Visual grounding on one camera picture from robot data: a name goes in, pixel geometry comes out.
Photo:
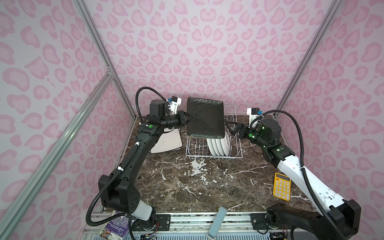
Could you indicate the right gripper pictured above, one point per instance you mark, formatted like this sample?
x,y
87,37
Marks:
x,y
239,126

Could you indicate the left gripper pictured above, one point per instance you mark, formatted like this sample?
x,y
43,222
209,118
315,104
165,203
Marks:
x,y
180,116

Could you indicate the black square plate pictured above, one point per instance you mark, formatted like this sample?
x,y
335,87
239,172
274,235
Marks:
x,y
208,118

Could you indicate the white round plate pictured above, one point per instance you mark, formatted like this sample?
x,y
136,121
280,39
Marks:
x,y
215,146
220,147
225,143
211,147

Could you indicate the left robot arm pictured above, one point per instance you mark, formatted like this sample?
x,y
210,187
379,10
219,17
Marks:
x,y
117,190

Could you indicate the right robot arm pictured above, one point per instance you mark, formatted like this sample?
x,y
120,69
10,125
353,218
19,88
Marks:
x,y
335,217

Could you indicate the yellow calculator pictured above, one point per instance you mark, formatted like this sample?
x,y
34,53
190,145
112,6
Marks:
x,y
282,187

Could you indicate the grey-blue phone-like device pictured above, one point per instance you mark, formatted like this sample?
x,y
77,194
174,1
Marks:
x,y
215,227

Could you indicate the purple booklet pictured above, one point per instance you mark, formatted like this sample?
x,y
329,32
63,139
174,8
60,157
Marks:
x,y
116,229

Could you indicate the white wire dish rack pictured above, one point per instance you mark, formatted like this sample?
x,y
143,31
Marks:
x,y
198,148

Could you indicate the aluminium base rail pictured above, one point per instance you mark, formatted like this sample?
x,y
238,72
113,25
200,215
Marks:
x,y
235,226

